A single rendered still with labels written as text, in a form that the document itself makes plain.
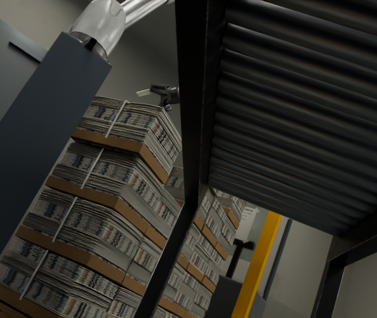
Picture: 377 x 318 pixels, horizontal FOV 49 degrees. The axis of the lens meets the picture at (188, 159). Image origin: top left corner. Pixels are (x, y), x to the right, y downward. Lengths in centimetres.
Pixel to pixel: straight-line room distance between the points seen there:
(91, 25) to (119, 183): 59
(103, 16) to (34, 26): 304
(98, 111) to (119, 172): 33
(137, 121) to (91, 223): 45
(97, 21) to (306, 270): 484
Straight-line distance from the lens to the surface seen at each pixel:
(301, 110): 82
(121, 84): 464
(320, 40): 66
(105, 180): 167
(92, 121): 183
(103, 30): 156
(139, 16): 195
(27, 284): 168
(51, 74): 142
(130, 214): 169
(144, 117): 171
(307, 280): 589
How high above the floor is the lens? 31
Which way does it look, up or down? 21 degrees up
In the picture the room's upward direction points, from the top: 25 degrees clockwise
